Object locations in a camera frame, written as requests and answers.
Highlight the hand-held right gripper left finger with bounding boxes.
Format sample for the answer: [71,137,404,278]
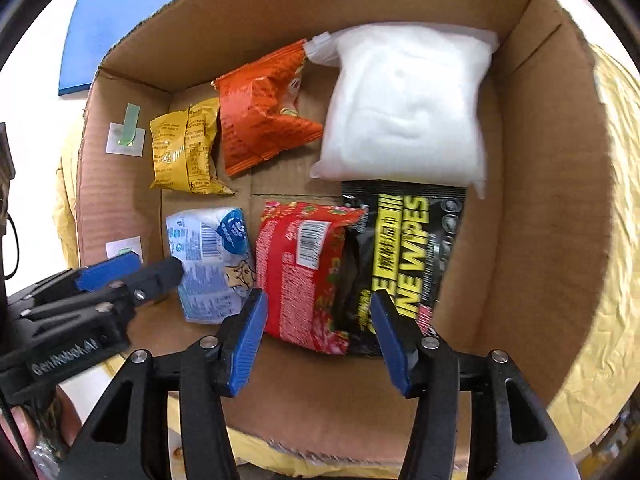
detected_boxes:
[62,287,269,480]

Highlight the light blue tissue pack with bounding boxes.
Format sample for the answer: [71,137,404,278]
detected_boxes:
[165,207,258,325]

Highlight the cardboard box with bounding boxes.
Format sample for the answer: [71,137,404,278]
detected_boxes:
[76,0,627,466]

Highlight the person's left hand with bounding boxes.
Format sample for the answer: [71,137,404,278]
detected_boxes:
[0,390,81,480]

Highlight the white plastic packet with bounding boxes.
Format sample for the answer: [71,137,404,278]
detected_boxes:
[302,22,501,200]

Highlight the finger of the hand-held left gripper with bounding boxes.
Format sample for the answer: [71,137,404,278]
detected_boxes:
[97,256,186,312]
[22,251,142,307]

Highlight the red noodle packet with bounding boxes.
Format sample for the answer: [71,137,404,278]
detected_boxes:
[255,201,366,356]

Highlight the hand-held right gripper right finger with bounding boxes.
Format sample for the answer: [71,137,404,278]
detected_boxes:
[369,290,568,480]

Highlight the yellow snack packet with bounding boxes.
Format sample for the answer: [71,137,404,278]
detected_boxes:
[149,97,236,196]

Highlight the orange snack packet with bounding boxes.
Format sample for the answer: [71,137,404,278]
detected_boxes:
[212,39,325,177]

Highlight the blue foam mat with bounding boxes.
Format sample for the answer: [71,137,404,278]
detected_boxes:
[58,0,191,97]

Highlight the black wipes packet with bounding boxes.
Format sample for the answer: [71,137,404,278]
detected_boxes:
[332,180,468,358]

